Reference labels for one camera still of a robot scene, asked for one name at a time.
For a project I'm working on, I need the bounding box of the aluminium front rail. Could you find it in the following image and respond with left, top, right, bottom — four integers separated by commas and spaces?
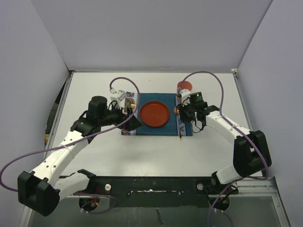
26, 176, 279, 198

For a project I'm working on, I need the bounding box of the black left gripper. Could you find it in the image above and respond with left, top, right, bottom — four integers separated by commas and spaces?
98, 103, 143, 131

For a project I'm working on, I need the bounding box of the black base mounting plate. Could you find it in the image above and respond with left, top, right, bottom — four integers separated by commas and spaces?
68, 176, 239, 213

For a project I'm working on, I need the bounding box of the blue patterned placemat cloth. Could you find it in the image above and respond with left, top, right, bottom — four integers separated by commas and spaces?
121, 92, 193, 136

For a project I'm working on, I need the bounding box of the pink plastic cup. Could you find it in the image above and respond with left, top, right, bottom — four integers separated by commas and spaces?
177, 81, 193, 91

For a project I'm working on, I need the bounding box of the copper spoon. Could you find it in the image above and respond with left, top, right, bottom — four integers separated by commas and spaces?
174, 106, 182, 139

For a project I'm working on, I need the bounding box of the red round plate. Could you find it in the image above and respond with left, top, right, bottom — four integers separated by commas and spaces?
140, 101, 170, 127

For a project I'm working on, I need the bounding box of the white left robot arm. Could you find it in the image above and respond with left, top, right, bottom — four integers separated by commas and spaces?
18, 88, 142, 217

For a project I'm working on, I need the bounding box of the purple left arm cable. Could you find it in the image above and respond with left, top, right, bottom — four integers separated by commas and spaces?
0, 77, 140, 215

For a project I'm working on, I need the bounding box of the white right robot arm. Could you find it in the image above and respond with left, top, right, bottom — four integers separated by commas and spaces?
174, 89, 272, 193

